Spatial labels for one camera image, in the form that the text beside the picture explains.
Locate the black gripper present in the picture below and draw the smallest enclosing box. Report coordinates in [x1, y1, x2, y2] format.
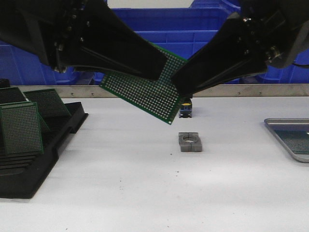
[171, 0, 309, 97]
[0, 0, 87, 68]

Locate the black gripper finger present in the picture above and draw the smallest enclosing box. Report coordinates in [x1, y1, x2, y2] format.
[56, 0, 167, 80]

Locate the green perfboard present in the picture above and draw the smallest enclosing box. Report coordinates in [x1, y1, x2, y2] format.
[24, 89, 71, 118]
[275, 130, 309, 155]
[0, 101, 43, 155]
[99, 44, 187, 125]
[0, 87, 27, 104]

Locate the silver metal tray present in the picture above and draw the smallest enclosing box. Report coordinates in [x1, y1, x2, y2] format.
[264, 118, 309, 163]

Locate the black slotted board rack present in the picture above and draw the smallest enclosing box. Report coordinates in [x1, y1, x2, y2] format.
[0, 79, 89, 200]

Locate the blue crate left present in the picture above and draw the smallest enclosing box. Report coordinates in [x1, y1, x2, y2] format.
[0, 41, 95, 86]

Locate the blue crate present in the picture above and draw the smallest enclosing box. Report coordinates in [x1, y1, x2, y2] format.
[91, 7, 242, 86]
[255, 50, 309, 85]
[0, 41, 95, 86]

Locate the blue crate centre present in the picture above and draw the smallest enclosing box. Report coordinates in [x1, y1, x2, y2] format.
[91, 7, 242, 86]

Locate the blue crate right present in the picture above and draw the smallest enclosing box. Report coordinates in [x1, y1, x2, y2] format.
[255, 50, 309, 85]

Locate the red emergency stop button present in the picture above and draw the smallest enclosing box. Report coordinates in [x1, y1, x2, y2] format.
[179, 96, 193, 118]

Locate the grey split clamp block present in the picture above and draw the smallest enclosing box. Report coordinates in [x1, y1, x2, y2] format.
[178, 132, 203, 152]

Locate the green perfboard front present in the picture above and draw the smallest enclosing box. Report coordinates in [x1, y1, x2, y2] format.
[0, 101, 43, 155]

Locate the steel table edge rail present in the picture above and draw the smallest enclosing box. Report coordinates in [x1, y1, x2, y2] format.
[18, 84, 309, 98]

